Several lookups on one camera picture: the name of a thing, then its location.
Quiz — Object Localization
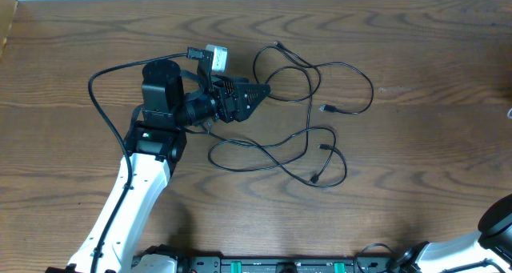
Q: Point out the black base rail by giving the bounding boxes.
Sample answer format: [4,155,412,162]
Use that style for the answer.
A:
[131,244,394,273]

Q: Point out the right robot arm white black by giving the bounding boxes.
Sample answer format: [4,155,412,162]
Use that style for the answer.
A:
[390,195,511,273]

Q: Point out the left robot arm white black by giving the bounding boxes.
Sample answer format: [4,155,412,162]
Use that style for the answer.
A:
[63,50,270,273]

